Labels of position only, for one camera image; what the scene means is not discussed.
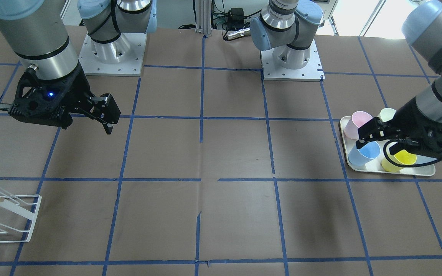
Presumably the yellow plastic cup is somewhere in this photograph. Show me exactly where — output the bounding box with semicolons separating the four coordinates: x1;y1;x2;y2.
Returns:
381;150;417;172

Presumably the blue plastic cup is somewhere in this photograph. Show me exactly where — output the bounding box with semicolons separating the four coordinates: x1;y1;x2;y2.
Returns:
348;141;381;166

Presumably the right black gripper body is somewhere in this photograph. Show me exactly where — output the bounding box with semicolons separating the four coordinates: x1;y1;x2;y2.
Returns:
0;64;95;129

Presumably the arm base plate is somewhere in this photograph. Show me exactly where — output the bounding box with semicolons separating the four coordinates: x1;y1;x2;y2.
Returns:
79;33;148;77

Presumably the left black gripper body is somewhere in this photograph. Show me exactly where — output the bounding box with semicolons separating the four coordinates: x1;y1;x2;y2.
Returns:
384;99;442;158

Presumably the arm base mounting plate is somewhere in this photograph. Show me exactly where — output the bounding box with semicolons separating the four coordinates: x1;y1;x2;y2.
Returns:
260;40;326;82

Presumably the cream plastic tray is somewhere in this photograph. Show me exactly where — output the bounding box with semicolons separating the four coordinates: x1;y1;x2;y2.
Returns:
339;116;436;177

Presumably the aluminium frame post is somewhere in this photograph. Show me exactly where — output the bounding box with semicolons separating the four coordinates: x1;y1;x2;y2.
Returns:
194;0;212;37

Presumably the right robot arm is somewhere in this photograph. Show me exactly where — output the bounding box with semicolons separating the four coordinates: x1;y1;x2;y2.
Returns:
0;0;157;135

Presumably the black power box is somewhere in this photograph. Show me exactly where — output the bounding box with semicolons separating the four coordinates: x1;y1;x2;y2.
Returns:
227;8;244;24

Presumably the pink plastic cup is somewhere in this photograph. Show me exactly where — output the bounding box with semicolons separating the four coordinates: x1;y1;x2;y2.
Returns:
344;111;373;140

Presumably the pale green plastic cup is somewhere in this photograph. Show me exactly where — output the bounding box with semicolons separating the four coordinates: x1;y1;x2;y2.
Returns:
378;108;396;122

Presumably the silver cylinder on floor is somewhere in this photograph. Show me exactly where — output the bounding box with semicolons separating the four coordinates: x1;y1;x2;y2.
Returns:
223;27;251;41

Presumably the white wire cup rack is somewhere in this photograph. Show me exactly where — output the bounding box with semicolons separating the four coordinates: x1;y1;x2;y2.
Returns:
0;187;42;243

